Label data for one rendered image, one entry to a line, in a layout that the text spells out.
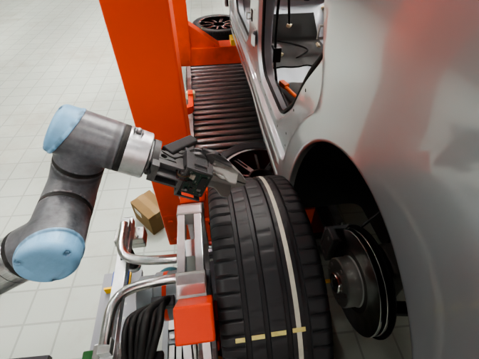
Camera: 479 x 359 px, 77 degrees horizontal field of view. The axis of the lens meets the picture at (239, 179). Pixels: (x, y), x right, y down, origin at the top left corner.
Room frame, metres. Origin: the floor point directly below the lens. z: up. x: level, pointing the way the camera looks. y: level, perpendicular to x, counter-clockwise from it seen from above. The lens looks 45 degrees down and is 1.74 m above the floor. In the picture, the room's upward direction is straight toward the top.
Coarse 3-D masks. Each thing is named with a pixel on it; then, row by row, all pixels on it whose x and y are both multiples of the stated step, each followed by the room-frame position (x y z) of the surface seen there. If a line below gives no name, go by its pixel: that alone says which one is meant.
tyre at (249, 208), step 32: (256, 192) 0.53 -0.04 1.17; (288, 192) 0.53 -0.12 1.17; (224, 224) 0.42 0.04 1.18; (256, 224) 0.42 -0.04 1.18; (288, 224) 0.42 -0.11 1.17; (224, 256) 0.34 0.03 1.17; (256, 256) 0.35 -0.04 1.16; (224, 288) 0.28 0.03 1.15; (256, 288) 0.28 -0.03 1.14; (288, 288) 0.28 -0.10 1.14; (320, 288) 0.29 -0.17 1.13; (224, 320) 0.23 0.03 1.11; (256, 320) 0.23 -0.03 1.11; (288, 320) 0.24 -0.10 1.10; (320, 320) 0.24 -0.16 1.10; (224, 352) 0.19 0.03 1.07; (256, 352) 0.19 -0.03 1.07; (288, 352) 0.19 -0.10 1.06; (320, 352) 0.19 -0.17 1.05
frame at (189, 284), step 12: (180, 204) 0.57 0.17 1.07; (192, 204) 0.53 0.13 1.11; (180, 216) 0.49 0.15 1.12; (192, 216) 0.49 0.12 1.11; (204, 216) 0.66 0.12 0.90; (180, 228) 0.45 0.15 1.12; (192, 228) 0.64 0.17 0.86; (204, 228) 0.65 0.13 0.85; (180, 240) 0.42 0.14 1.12; (204, 240) 0.65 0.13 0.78; (180, 252) 0.38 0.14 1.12; (204, 252) 0.62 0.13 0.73; (180, 264) 0.35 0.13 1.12; (204, 264) 0.36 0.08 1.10; (180, 276) 0.32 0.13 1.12; (192, 276) 0.32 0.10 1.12; (204, 276) 0.32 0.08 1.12; (180, 288) 0.30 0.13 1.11; (192, 288) 0.30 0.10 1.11; (204, 288) 0.30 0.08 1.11; (192, 348) 0.22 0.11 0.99; (204, 348) 0.21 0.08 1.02; (216, 348) 0.32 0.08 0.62
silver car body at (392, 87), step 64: (256, 0) 1.78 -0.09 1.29; (320, 0) 2.89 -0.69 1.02; (384, 0) 0.56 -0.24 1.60; (448, 0) 0.42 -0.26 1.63; (256, 64) 1.72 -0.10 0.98; (320, 64) 0.80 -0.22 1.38; (384, 64) 0.49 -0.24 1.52; (448, 64) 0.37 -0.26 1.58; (320, 128) 0.66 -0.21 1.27; (384, 128) 0.43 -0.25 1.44; (448, 128) 0.31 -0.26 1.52; (384, 192) 0.36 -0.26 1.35; (448, 192) 0.26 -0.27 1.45; (448, 256) 0.21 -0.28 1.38; (448, 320) 0.16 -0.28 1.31
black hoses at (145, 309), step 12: (156, 300) 0.33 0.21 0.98; (168, 300) 0.33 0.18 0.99; (144, 312) 0.28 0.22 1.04; (156, 312) 0.28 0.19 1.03; (132, 324) 0.25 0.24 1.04; (144, 324) 0.25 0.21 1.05; (156, 324) 0.25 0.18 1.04; (132, 336) 0.23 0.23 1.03; (144, 336) 0.23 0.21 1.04; (156, 336) 0.23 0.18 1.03; (132, 348) 0.21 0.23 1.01; (144, 348) 0.21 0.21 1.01; (156, 348) 0.21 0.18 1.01
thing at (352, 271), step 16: (352, 240) 0.52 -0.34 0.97; (368, 240) 0.49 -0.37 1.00; (336, 256) 0.55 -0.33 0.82; (352, 256) 0.49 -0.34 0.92; (368, 256) 0.44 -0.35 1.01; (352, 272) 0.44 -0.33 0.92; (368, 272) 0.41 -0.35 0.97; (352, 288) 0.40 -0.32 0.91; (368, 288) 0.38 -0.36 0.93; (384, 288) 0.36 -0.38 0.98; (352, 304) 0.37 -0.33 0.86; (368, 304) 0.36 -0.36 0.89; (384, 304) 0.34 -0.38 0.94; (352, 320) 0.37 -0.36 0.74; (368, 320) 0.33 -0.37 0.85; (384, 320) 0.31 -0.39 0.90; (368, 336) 0.30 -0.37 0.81
